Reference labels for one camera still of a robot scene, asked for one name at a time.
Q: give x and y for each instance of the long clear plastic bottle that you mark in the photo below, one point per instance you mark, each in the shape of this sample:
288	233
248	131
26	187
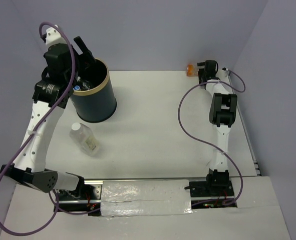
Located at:
76	88

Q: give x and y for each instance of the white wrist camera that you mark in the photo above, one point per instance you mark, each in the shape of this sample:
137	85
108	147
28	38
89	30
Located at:
52	37
223	74

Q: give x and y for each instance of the black bin with gold rim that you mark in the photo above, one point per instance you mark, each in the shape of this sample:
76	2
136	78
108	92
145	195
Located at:
98	104

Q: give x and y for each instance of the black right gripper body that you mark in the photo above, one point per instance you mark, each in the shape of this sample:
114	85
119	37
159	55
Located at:
202	73

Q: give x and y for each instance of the orange label plastic bottle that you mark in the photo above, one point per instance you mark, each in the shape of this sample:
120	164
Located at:
192	70

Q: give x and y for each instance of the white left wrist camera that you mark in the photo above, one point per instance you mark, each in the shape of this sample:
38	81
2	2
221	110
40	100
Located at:
52	37

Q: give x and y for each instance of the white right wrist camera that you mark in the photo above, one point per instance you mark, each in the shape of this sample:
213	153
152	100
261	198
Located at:
223	74

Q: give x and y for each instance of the square clear white-cap bottle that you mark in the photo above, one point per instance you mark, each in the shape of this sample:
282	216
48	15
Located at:
84	138

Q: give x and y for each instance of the crushed clear blue-label bottle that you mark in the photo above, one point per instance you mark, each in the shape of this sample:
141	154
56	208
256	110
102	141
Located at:
84	85

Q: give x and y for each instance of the silver foil tape sheet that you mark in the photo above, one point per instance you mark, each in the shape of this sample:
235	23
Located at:
145	198

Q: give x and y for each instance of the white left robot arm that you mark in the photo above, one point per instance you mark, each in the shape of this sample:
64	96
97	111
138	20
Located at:
50	99

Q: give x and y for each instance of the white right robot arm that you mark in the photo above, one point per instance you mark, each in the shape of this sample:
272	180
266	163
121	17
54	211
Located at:
222	116

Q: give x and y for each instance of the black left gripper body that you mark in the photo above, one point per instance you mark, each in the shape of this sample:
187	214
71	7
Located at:
69	77

